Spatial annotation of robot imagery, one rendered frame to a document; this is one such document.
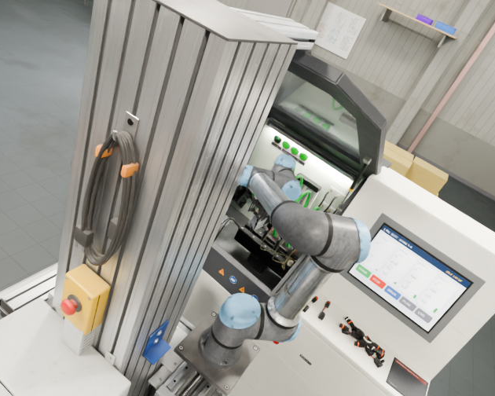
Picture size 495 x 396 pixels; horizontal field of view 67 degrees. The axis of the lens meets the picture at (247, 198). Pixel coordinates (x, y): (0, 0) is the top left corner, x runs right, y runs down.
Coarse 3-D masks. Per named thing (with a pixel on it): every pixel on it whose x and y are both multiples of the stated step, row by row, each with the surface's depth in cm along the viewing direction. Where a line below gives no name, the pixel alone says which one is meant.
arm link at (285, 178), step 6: (276, 174) 128; (282, 174) 130; (288, 174) 132; (294, 174) 134; (276, 180) 127; (282, 180) 128; (288, 180) 129; (294, 180) 129; (282, 186) 128; (288, 186) 127; (294, 186) 127; (288, 192) 128; (294, 192) 128; (300, 192) 129; (294, 198) 130
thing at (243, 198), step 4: (236, 188) 156; (240, 188) 160; (244, 188) 162; (236, 192) 160; (240, 192) 161; (244, 192) 160; (248, 192) 162; (236, 196) 160; (240, 196) 160; (244, 196) 162; (248, 196) 163; (236, 200) 159; (240, 200) 163; (244, 200) 163; (240, 204) 163
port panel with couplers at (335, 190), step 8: (336, 184) 193; (336, 192) 194; (344, 192) 192; (352, 192) 190; (320, 200) 201; (328, 200) 198; (336, 200) 196; (320, 208) 202; (328, 208) 199; (336, 208) 197
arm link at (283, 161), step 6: (282, 156) 137; (288, 156) 139; (276, 162) 138; (282, 162) 136; (288, 162) 135; (294, 162) 137; (276, 168) 137; (282, 168) 135; (288, 168) 135; (294, 168) 138
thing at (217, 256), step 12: (216, 252) 180; (204, 264) 187; (216, 264) 182; (228, 264) 177; (240, 264) 178; (216, 276) 184; (228, 276) 180; (240, 276) 175; (252, 276) 174; (228, 288) 182; (252, 288) 173; (264, 288) 171; (264, 300) 171
